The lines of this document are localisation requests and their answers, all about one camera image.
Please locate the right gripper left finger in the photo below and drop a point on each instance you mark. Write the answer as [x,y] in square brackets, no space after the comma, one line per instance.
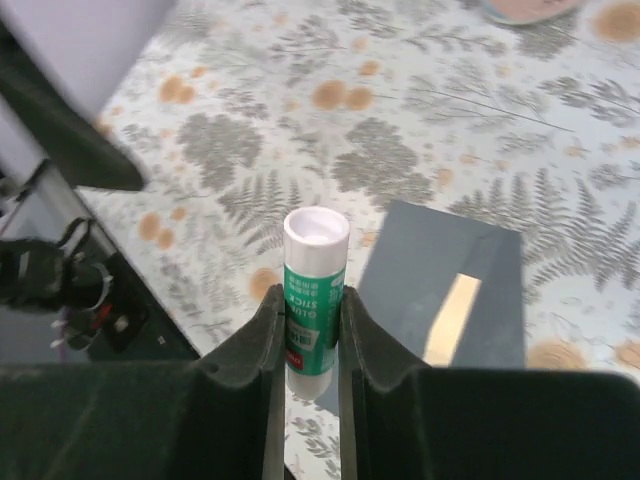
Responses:
[218,417]

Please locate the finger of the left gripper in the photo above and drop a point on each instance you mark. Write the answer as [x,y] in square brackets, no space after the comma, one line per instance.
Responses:
[79,151]

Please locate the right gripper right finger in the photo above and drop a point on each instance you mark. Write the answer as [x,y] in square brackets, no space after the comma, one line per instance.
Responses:
[403,419]

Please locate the grey envelope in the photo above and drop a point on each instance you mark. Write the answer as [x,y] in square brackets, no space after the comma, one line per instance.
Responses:
[448,288]

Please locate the green white glue stick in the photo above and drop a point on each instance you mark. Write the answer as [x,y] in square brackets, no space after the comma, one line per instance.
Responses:
[316,241]

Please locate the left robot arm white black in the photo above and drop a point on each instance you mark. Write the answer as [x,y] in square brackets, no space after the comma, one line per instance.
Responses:
[38,274]

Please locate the floral table mat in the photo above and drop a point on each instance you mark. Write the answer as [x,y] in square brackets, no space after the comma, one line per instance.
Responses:
[242,111]

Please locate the white toilet paper roll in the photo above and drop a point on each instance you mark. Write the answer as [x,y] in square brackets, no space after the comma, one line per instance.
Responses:
[527,12]

